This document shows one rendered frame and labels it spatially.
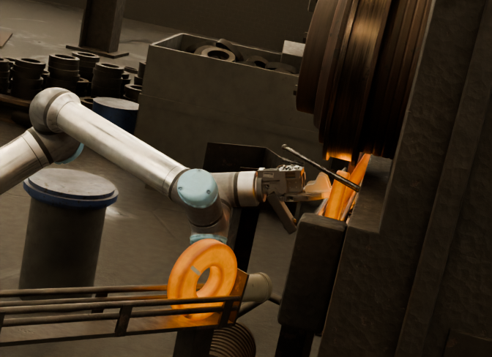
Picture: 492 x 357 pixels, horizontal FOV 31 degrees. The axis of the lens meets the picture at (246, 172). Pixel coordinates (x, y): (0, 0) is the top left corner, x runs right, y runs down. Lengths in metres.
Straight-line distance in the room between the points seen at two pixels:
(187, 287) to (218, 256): 0.09
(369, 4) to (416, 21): 0.10
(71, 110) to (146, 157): 0.28
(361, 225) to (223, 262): 0.27
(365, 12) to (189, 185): 0.59
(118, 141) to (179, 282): 0.71
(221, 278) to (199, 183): 0.45
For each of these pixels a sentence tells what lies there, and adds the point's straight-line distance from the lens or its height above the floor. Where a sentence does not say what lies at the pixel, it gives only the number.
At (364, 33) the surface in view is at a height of 1.19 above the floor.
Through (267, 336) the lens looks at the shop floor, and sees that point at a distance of 3.26.
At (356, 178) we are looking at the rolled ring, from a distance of 2.75.
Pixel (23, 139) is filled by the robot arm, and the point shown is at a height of 0.69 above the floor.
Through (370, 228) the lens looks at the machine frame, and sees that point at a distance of 1.64.
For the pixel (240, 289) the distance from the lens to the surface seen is 1.74.
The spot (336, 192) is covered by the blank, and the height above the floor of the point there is 0.78.
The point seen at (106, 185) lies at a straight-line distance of 3.14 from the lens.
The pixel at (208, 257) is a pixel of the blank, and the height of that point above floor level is 0.76.
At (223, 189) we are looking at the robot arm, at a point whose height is 0.71.
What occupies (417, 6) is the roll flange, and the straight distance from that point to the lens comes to 1.92.
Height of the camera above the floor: 1.32
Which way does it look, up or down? 14 degrees down
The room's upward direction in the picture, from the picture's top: 11 degrees clockwise
